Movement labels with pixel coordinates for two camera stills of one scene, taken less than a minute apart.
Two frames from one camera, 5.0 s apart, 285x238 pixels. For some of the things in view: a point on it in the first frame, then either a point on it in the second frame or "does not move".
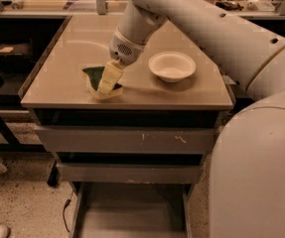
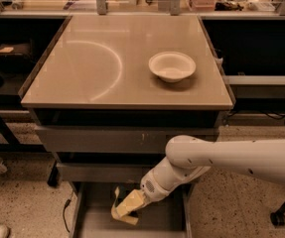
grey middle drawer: [128, 173] does not move
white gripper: [124, 51] → [151, 184]
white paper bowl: [171, 66] does not move
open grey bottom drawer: [130, 210] does not move
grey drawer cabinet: [149, 139] does not move
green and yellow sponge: [93, 75] → [115, 212]
